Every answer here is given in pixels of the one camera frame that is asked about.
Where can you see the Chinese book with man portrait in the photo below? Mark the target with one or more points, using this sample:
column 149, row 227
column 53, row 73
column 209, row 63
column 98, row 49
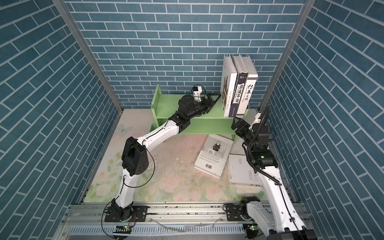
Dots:
column 239, row 86

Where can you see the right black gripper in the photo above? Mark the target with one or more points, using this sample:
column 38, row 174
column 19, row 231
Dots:
column 240, row 132

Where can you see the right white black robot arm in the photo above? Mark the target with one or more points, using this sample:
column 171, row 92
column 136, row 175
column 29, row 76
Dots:
column 283, row 223

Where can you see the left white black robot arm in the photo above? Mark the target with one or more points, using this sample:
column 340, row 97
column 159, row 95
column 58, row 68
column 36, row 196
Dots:
column 137, row 151

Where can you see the white Loewe Foundation Craft Prize book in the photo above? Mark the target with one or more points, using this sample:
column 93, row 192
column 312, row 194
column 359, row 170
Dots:
column 241, row 173

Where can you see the white La Dame aux camelias book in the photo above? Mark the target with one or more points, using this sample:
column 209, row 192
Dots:
column 229, row 77

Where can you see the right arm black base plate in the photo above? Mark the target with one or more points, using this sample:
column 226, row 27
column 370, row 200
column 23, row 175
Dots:
column 235, row 212

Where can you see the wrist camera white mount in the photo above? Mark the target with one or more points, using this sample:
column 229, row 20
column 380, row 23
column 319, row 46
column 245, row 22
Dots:
column 198, row 91
column 257, row 119

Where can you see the aluminium mounting rail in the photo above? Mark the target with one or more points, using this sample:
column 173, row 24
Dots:
column 164, row 213

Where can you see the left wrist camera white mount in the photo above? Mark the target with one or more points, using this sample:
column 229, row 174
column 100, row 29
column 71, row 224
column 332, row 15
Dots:
column 198, row 91

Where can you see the white book with barcode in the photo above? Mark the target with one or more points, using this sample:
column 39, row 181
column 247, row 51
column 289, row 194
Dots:
column 213, row 156

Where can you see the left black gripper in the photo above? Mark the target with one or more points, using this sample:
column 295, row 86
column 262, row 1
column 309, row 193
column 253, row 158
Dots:
column 206, row 107

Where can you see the large white black-spine book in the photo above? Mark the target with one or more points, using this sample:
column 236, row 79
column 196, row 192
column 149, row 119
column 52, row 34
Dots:
column 249, row 86

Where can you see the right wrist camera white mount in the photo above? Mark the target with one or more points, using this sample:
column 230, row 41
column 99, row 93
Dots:
column 257, row 119

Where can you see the green two-tier shelf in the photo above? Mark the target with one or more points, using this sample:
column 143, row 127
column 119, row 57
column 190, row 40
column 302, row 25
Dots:
column 164, row 106

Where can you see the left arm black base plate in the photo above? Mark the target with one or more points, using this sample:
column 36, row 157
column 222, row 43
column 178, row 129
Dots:
column 135, row 213

